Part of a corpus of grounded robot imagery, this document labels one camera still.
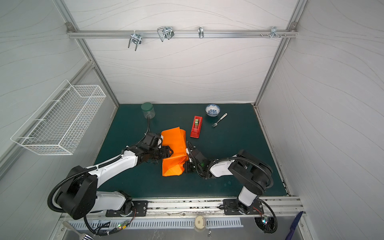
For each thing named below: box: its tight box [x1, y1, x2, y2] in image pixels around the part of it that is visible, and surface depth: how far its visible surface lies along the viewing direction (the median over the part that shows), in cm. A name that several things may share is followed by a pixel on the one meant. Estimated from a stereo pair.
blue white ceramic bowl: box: [205, 104, 221, 117], surface depth 117 cm
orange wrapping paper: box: [161, 126, 189, 177], surface depth 88 cm
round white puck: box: [194, 215, 206, 230], surface depth 62 cm
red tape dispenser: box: [190, 115, 203, 139], surface depth 102 cm
